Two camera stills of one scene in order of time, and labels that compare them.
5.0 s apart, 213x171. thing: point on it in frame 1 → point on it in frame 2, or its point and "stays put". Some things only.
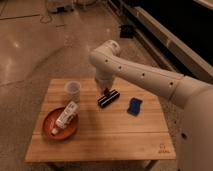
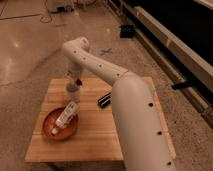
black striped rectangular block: [105, 100] stays put
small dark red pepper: [106, 92] → [78, 82]
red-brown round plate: [53, 130] stays put
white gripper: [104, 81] → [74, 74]
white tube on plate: [65, 117] stays put
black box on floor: [126, 31] stays put
